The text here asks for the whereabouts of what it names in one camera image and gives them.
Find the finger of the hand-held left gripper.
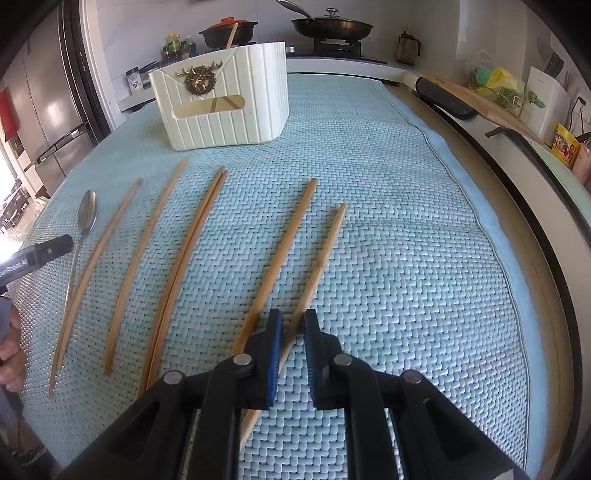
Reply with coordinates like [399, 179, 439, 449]
[21, 234, 75, 270]

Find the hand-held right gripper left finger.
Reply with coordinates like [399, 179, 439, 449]
[85, 308, 283, 480]

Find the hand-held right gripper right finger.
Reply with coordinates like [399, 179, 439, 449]
[302, 309, 532, 480]

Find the metal spoon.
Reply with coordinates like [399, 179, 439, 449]
[62, 189, 99, 321]

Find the white ribbed utensil holder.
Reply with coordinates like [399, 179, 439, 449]
[148, 41, 290, 151]

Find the person's left hand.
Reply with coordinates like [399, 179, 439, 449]
[0, 306, 25, 394]

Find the light blue woven mat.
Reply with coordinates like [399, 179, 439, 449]
[18, 73, 555, 469]

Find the red paper tag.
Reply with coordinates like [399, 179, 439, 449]
[0, 89, 20, 142]

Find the stainless steel refrigerator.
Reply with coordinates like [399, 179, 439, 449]
[0, 9, 100, 200]

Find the yellow cap oil bottle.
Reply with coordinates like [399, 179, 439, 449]
[165, 32, 184, 64]

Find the black clay pot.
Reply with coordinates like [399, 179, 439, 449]
[198, 23, 260, 49]

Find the wooden cutting board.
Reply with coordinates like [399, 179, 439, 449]
[422, 71, 546, 145]

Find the black gas stove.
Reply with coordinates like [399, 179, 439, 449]
[285, 37, 389, 64]

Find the dark glass pitcher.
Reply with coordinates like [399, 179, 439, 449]
[396, 31, 424, 66]

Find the dark frying pan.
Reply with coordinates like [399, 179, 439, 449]
[276, 0, 375, 40]

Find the yellow snack packet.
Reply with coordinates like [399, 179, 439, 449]
[551, 123, 583, 168]

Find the pink packet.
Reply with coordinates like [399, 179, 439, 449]
[573, 141, 591, 186]

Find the yellow green plastic bag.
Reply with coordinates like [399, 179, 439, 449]
[465, 51, 528, 100]

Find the glass pan lid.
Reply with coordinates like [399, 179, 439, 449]
[300, 7, 370, 26]

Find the white box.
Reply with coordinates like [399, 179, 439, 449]
[525, 65, 574, 145]

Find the thick black handle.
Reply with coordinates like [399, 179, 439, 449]
[414, 76, 477, 121]

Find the metal wire rack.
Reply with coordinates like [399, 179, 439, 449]
[480, 87, 528, 117]

